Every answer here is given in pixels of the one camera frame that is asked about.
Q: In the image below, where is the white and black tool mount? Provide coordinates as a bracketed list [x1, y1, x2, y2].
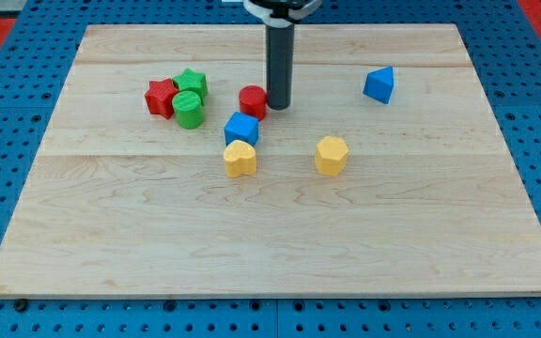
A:
[243, 0, 322, 27]

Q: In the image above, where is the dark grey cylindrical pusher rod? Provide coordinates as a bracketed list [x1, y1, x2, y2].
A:
[266, 25, 295, 110]

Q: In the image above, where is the red cylinder block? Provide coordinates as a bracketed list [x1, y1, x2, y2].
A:
[239, 85, 267, 120]

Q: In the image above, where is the blue cube block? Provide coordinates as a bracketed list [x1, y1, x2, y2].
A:
[224, 112, 259, 146]

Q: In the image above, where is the yellow heart block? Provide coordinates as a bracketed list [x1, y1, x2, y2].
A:
[224, 140, 257, 178]

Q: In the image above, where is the green star block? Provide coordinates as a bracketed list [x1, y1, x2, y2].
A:
[173, 68, 208, 103]

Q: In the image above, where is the blue triangular prism block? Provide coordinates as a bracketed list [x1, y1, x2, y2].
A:
[363, 67, 394, 104]

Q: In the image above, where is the green cylinder block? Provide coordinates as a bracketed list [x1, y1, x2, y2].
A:
[172, 91, 204, 130]

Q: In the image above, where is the yellow hexagon block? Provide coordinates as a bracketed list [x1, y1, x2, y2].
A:
[314, 136, 349, 177]

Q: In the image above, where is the red star block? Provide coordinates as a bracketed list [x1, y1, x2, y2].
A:
[145, 78, 179, 119]

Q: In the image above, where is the light wooden board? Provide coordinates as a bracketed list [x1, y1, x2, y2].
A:
[0, 24, 541, 300]

